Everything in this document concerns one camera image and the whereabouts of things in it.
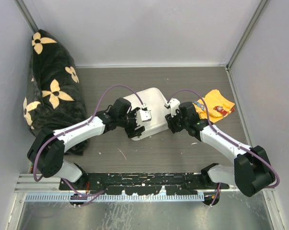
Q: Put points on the yellow cartoon cloth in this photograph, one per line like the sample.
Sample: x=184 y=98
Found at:
x=218 y=106

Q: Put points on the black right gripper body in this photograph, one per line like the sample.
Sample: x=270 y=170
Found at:
x=177 y=123

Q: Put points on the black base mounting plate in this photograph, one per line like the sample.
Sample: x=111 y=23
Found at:
x=178 y=183

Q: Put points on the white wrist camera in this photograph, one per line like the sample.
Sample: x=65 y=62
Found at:
x=172 y=105
x=143 y=114

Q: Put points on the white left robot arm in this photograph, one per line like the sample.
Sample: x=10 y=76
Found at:
x=49 y=147

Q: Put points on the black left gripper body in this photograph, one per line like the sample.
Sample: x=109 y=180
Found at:
x=130 y=124

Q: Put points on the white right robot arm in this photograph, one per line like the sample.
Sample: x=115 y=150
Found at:
x=250 y=171

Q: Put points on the white slotted cable duct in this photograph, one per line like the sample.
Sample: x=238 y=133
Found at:
x=70 y=197

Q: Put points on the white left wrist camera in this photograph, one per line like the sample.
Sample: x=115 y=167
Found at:
x=143 y=114

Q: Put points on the black floral plush blanket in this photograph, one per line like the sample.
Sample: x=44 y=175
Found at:
x=54 y=98

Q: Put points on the grey medicine kit case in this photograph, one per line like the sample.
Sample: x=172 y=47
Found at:
x=154 y=100

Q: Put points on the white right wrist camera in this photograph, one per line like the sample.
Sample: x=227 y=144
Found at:
x=172 y=105

